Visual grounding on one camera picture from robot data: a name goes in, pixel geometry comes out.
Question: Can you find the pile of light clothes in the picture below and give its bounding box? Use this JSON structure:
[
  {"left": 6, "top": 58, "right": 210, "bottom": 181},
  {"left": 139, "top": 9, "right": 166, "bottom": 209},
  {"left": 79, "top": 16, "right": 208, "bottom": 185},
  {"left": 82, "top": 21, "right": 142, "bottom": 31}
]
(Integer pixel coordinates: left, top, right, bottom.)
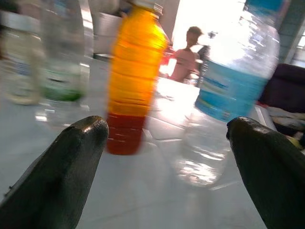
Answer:
[{"left": 271, "top": 106, "right": 305, "bottom": 150}]

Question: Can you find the clear bottle green label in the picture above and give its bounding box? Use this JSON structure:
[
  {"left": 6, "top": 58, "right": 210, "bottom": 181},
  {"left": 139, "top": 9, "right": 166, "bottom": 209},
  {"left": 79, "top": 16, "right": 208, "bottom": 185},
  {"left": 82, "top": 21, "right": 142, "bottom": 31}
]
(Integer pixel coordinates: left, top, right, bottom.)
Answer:
[{"left": 35, "top": 0, "right": 94, "bottom": 127}]

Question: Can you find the dark purple sofa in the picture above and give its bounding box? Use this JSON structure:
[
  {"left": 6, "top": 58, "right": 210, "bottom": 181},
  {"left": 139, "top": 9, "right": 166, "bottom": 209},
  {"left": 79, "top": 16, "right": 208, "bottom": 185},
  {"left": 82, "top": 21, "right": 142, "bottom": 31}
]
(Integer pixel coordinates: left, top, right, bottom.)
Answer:
[{"left": 258, "top": 62, "right": 305, "bottom": 115}]

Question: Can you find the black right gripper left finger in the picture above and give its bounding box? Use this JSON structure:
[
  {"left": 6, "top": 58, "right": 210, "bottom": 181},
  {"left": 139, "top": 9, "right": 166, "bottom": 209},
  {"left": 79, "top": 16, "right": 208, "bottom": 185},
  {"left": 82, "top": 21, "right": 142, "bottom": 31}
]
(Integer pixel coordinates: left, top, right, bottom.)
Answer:
[{"left": 0, "top": 115, "right": 110, "bottom": 229}]

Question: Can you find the orange juice plastic bottle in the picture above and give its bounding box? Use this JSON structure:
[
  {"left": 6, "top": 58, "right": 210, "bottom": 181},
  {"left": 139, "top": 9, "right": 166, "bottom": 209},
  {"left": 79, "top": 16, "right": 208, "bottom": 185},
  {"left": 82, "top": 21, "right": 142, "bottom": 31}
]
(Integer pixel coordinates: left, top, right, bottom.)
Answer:
[{"left": 104, "top": 0, "right": 170, "bottom": 156}]

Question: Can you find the clear bottle blue label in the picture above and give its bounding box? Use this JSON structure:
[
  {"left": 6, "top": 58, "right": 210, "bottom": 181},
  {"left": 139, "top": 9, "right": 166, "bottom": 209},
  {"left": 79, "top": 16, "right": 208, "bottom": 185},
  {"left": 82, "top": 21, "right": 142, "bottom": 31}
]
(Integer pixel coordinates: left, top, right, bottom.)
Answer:
[{"left": 171, "top": 0, "right": 281, "bottom": 189}]

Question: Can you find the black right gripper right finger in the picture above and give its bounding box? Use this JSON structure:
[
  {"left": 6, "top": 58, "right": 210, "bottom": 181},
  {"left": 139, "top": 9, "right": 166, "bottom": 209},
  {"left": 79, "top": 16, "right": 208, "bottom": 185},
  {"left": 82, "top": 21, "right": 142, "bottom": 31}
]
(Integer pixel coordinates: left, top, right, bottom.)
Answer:
[{"left": 225, "top": 116, "right": 305, "bottom": 229}]

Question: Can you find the clear jar pale label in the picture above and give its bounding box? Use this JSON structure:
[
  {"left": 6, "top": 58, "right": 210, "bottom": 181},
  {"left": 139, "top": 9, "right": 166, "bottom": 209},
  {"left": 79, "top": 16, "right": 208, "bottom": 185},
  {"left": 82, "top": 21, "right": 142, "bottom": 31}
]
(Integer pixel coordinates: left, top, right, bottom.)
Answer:
[{"left": 0, "top": 9, "right": 46, "bottom": 106}]

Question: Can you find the person in pink shirt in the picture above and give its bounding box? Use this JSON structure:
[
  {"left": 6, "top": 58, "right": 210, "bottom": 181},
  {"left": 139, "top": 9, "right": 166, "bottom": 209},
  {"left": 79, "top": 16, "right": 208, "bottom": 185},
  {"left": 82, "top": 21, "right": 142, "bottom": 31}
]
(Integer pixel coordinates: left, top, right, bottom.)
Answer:
[{"left": 166, "top": 25, "right": 211, "bottom": 84}]

